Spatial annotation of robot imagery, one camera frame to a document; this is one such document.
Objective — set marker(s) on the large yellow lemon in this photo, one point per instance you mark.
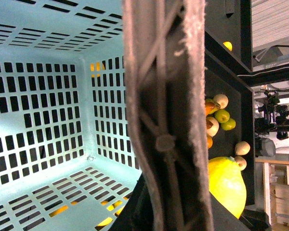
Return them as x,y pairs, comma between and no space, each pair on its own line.
226,184

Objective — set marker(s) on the brown basket handle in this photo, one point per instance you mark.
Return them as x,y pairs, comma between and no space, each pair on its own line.
164,59

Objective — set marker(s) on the light blue plastic basket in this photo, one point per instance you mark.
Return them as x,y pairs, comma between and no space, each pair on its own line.
66,160

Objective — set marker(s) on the beige pear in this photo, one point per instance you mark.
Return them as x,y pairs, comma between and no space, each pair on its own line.
222,100

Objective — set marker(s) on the green apple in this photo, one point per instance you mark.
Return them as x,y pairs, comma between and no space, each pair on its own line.
222,116

